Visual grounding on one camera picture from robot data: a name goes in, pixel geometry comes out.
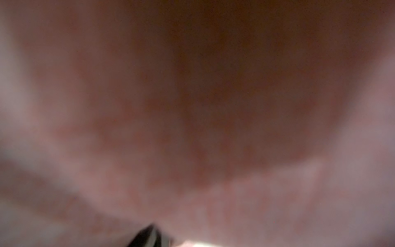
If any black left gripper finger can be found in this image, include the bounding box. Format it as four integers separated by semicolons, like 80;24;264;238
127;224;171;247

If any pink feather pillow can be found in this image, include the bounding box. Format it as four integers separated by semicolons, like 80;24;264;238
1;1;395;247

